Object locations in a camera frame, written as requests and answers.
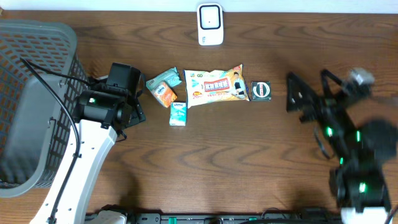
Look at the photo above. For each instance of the white barcode scanner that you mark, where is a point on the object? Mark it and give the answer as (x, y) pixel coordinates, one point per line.
(210, 24)

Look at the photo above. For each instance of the grey plastic basket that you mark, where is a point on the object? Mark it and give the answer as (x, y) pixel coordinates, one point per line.
(34, 128)

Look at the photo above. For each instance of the yellow wet wipes pack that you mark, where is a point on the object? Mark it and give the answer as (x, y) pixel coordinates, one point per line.
(209, 87)

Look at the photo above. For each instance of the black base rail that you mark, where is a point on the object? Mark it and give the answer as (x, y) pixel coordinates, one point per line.
(270, 216)

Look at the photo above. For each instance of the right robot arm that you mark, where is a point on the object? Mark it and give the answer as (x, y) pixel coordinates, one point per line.
(358, 183)

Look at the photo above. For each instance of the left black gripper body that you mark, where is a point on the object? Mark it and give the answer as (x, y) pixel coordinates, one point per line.
(139, 112)

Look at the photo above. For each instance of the teal Kleenex tissue pack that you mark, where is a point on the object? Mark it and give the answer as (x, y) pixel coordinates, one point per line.
(178, 114)

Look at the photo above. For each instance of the orange tissue pack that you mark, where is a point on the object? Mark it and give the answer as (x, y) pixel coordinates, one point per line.
(164, 94)

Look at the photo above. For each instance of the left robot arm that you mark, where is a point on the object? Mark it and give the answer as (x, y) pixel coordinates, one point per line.
(100, 115)

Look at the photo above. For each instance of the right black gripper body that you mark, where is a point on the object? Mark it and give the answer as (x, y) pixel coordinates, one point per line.
(337, 114)

